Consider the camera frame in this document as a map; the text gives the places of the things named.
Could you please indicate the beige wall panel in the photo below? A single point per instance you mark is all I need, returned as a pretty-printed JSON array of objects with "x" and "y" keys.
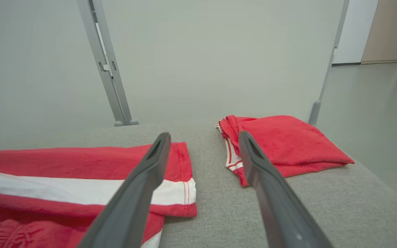
[{"x": 388, "y": 31}]

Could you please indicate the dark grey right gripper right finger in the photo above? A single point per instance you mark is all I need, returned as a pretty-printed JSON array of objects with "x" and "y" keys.
[{"x": 277, "y": 206}]

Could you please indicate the white door panel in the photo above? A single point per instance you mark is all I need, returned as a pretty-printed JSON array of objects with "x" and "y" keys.
[{"x": 355, "y": 31}]

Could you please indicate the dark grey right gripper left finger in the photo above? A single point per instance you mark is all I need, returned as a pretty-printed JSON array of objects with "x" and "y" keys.
[{"x": 133, "y": 199}]

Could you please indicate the slim grey metal frame post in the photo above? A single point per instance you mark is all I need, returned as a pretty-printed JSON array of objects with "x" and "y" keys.
[{"x": 327, "y": 72}]

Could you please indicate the red shorts with white stripe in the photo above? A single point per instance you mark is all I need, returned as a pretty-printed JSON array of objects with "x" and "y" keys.
[{"x": 64, "y": 162}]

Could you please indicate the red white basketball jersey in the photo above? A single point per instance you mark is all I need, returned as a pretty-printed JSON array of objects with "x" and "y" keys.
[{"x": 288, "y": 144}]

